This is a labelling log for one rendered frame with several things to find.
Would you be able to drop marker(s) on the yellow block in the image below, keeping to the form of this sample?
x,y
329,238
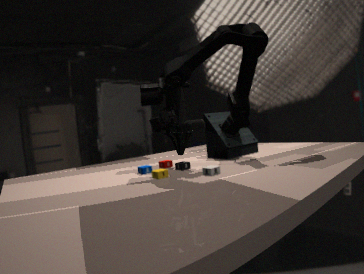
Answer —
x,y
161,173

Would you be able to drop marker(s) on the blue block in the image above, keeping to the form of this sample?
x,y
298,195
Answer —
x,y
144,169

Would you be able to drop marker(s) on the red block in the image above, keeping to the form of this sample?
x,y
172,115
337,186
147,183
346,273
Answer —
x,y
165,164

